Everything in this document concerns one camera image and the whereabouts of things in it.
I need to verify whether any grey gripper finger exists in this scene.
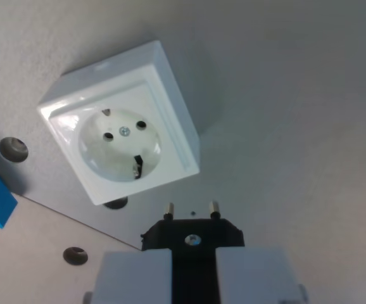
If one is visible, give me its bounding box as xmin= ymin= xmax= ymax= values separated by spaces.
xmin=215 ymin=246 xmax=307 ymax=304
xmin=83 ymin=249 xmax=173 ymax=304

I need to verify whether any black two-pin power plug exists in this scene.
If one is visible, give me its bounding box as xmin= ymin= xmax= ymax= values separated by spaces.
xmin=140 ymin=201 xmax=246 ymax=304

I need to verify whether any white wall socket box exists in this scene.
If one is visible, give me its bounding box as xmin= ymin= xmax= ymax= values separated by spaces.
xmin=36 ymin=40 xmax=201 ymax=206

